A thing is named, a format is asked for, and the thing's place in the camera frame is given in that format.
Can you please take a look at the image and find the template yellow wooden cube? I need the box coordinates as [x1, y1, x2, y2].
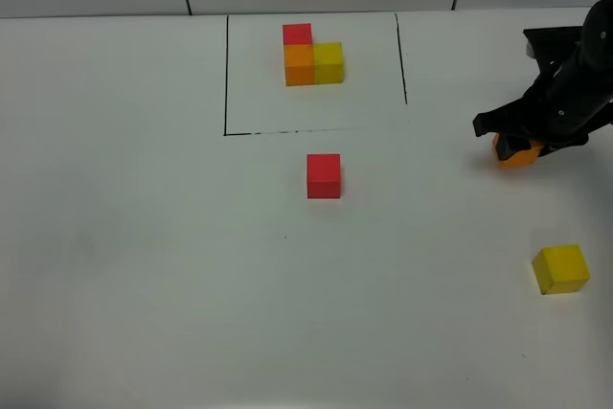
[313, 42, 345, 84]

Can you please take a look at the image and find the template red wooden cube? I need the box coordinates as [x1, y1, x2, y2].
[283, 23, 313, 45]

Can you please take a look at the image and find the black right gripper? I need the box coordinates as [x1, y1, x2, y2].
[472, 0, 612, 160]

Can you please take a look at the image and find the template orange wooden cube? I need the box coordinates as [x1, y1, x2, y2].
[284, 44, 315, 86]

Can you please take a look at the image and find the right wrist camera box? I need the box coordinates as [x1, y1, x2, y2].
[523, 26, 582, 72]

